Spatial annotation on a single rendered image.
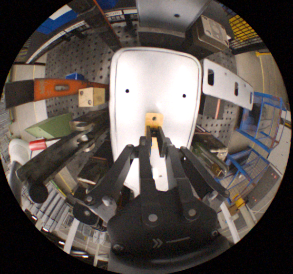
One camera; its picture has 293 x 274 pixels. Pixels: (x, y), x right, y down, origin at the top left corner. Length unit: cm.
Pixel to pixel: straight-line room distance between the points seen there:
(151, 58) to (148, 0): 14
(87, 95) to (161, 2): 22
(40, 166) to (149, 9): 31
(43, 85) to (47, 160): 10
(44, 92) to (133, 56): 18
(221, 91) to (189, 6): 22
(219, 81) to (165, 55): 16
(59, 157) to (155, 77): 24
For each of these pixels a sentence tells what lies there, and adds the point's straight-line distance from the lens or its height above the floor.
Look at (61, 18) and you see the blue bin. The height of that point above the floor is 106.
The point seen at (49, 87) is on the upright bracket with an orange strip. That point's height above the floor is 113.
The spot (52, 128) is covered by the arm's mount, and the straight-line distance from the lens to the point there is 62.
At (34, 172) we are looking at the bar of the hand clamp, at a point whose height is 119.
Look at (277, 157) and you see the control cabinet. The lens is 808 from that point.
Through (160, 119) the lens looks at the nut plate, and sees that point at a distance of 20.
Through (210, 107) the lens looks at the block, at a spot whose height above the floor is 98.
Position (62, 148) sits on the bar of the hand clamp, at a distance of 16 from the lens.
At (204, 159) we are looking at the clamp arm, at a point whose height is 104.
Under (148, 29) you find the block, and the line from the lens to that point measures 27.
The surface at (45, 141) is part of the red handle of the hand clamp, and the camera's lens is 23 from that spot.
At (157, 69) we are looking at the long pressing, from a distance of 22.
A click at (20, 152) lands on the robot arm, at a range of 76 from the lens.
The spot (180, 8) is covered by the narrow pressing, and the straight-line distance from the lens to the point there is 23.
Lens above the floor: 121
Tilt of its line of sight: 69 degrees down
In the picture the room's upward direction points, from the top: 178 degrees counter-clockwise
